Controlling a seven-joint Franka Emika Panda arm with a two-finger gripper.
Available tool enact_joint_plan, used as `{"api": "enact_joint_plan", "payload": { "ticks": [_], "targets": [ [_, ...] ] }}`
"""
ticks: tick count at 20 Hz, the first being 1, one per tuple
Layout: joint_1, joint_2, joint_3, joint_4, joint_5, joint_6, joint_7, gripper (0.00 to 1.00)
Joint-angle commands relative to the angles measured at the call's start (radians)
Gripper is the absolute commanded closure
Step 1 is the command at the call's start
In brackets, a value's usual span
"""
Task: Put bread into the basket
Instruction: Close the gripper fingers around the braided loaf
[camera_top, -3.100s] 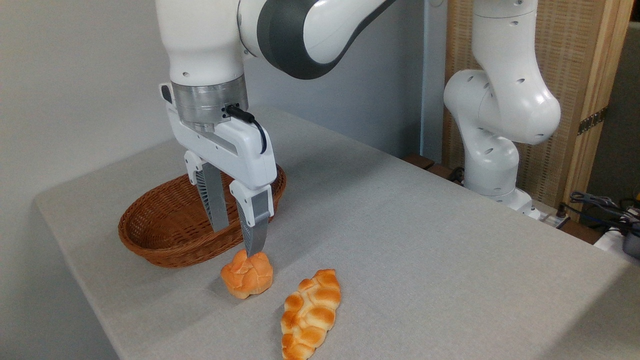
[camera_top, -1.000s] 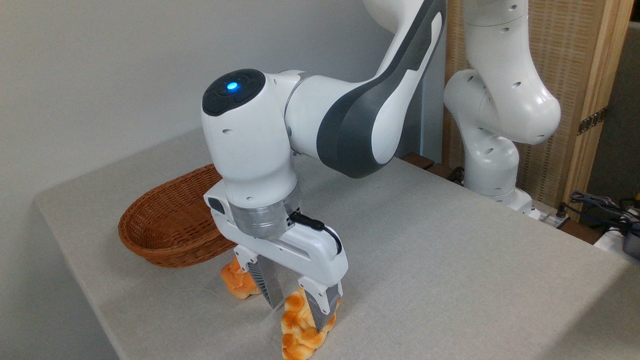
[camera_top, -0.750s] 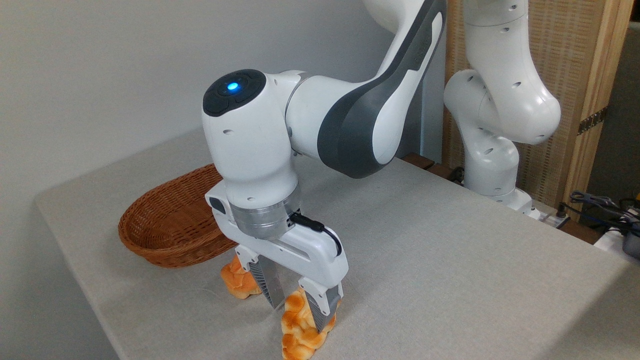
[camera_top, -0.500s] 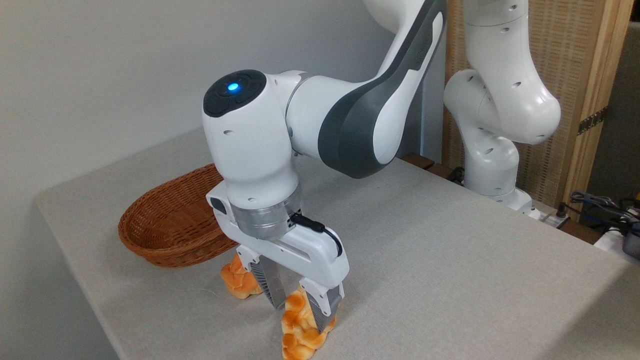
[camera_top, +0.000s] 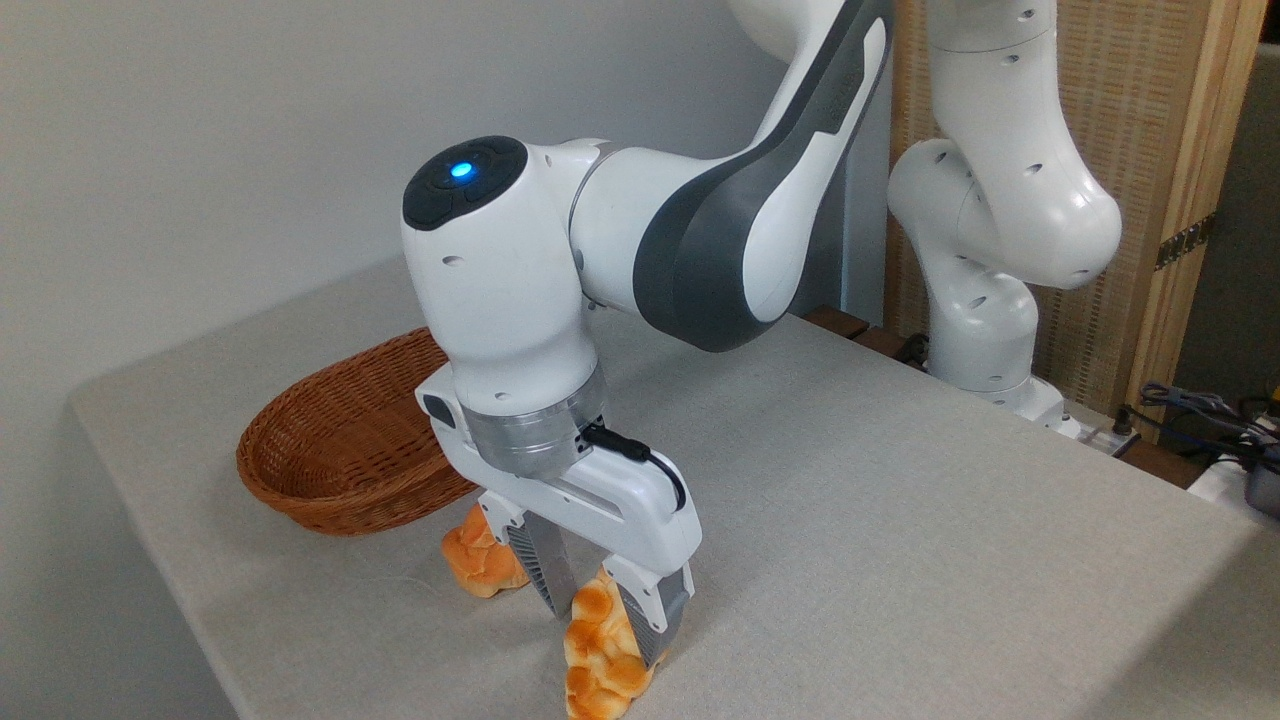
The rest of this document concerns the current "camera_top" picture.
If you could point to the woven screen with wooden frame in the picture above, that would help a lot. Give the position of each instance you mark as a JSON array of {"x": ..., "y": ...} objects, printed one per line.
[{"x": 1130, "y": 100}]

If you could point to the brown wicker basket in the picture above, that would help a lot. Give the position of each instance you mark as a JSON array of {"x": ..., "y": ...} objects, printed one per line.
[{"x": 330, "y": 450}]

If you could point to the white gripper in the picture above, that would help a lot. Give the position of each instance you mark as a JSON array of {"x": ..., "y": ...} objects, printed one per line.
[{"x": 630, "y": 510}]

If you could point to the braided golden bread loaf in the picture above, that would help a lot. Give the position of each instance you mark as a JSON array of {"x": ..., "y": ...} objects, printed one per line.
[{"x": 600, "y": 650}]

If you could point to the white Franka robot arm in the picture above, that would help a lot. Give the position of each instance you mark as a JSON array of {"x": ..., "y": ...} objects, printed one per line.
[{"x": 500, "y": 300}]

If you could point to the metal screen hinge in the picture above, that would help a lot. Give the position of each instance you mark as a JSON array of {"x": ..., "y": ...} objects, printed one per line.
[{"x": 1185, "y": 241}]

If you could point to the round orange bread roll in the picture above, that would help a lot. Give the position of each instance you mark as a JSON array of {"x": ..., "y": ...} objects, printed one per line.
[{"x": 475, "y": 565}]

